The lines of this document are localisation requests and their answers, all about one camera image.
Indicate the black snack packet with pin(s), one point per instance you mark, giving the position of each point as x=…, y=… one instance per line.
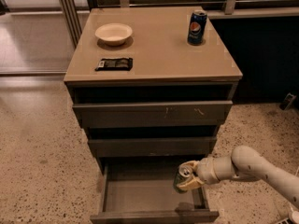
x=115, y=64

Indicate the bottom grey drawer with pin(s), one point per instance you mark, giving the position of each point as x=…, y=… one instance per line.
x=141, y=192

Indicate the blue Pepsi can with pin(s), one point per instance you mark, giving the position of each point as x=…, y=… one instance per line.
x=197, y=27

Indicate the top grey drawer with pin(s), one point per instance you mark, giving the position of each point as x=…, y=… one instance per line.
x=129, y=115

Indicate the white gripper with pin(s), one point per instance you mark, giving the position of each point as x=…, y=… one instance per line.
x=206, y=170

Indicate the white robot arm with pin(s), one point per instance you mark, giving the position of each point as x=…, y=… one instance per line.
x=243, y=164

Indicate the small black floor object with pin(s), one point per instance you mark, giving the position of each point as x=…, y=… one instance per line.
x=287, y=102

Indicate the grey drawer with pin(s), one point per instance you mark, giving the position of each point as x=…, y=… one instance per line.
x=144, y=147
x=129, y=115
x=141, y=192

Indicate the middle grey drawer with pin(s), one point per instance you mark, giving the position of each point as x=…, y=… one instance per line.
x=144, y=147

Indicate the grey drawer cabinet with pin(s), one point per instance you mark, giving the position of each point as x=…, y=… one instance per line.
x=166, y=68

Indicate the white paper bowl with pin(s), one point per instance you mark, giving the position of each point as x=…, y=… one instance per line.
x=114, y=34

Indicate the green soda can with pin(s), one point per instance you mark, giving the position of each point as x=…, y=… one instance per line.
x=184, y=172

